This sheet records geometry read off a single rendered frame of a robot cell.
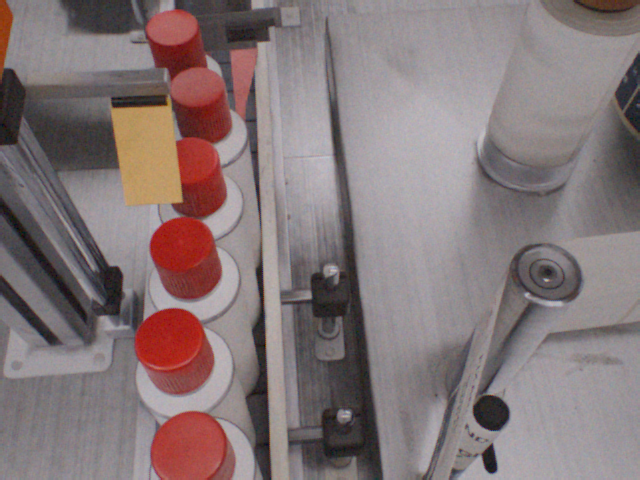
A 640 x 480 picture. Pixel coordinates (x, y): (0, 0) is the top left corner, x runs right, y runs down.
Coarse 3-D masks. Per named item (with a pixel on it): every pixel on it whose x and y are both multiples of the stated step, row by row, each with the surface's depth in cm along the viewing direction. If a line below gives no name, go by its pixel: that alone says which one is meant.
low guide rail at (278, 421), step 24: (264, 48) 64; (264, 72) 63; (264, 96) 61; (264, 120) 60; (264, 144) 59; (264, 168) 57; (264, 192) 56; (264, 216) 55; (264, 240) 54; (264, 264) 53; (264, 288) 52
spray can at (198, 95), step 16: (176, 80) 39; (192, 80) 39; (208, 80) 39; (176, 96) 39; (192, 96) 39; (208, 96) 39; (224, 96) 39; (176, 112) 40; (192, 112) 39; (208, 112) 39; (224, 112) 40; (176, 128) 43; (192, 128) 40; (208, 128) 40; (224, 128) 41; (240, 128) 43; (224, 144) 42; (240, 144) 42; (224, 160) 42; (240, 160) 43; (240, 176) 44; (256, 208) 50; (256, 224) 51; (256, 240) 53; (256, 256) 54
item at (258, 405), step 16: (224, 64) 68; (224, 80) 67; (256, 128) 64; (256, 144) 63; (256, 160) 62; (256, 176) 61; (256, 192) 60; (256, 272) 56; (256, 336) 53; (256, 352) 53; (256, 400) 51; (256, 416) 50; (256, 432) 50; (256, 448) 49
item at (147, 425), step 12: (168, 0) 61; (156, 204) 50; (156, 216) 49; (156, 228) 49; (144, 300) 46; (144, 312) 45; (144, 408) 42; (144, 420) 42; (156, 420) 42; (144, 432) 41; (156, 432) 41; (144, 444) 41; (144, 456) 41; (144, 468) 40
